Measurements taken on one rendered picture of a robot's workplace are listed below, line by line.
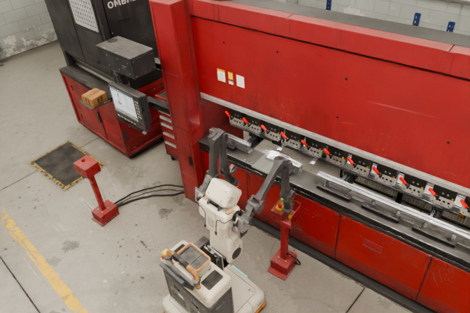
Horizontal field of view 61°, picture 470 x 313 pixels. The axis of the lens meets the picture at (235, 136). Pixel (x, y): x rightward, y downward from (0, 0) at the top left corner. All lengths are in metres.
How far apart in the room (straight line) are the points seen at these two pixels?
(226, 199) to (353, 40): 1.34
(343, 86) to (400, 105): 0.40
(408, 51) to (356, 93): 0.48
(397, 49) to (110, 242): 3.33
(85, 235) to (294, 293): 2.28
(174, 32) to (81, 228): 2.46
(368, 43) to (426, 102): 0.51
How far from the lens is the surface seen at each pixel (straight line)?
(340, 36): 2.74
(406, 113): 2.82
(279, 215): 3.42
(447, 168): 2.97
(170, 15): 3.38
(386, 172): 3.15
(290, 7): 3.10
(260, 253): 4.12
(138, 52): 3.47
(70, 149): 5.94
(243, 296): 3.54
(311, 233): 3.84
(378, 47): 2.67
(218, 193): 2.80
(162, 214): 4.60
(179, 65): 3.54
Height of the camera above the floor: 3.31
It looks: 37 degrees down
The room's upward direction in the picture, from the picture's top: 4 degrees counter-clockwise
